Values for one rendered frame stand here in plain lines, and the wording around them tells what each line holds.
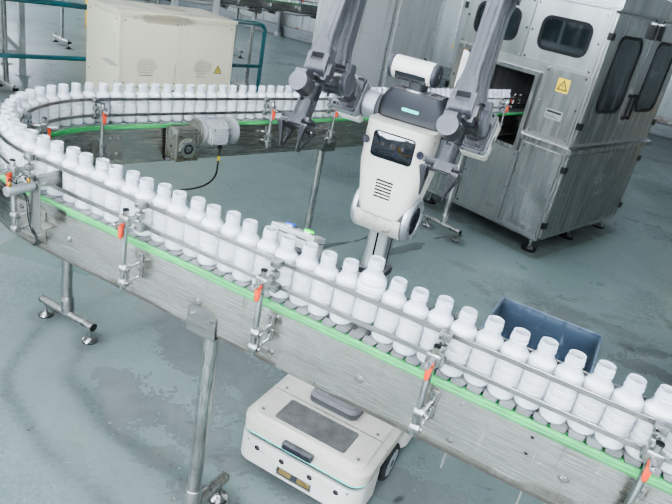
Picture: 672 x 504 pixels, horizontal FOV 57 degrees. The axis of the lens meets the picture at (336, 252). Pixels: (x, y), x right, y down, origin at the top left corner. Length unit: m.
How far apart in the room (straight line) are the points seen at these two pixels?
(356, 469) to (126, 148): 1.68
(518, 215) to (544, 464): 3.84
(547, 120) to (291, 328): 3.73
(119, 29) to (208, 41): 0.81
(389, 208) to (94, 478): 1.42
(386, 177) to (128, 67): 3.69
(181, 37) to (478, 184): 2.76
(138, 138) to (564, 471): 2.22
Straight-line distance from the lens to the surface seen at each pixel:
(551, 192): 5.05
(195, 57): 5.71
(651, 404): 1.42
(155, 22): 5.48
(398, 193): 2.01
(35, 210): 2.03
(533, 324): 2.05
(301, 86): 1.79
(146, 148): 2.98
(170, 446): 2.61
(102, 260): 1.96
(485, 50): 1.77
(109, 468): 2.53
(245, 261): 1.62
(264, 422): 2.37
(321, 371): 1.59
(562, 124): 4.97
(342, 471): 2.27
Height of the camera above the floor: 1.79
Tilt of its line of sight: 25 degrees down
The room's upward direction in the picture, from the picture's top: 12 degrees clockwise
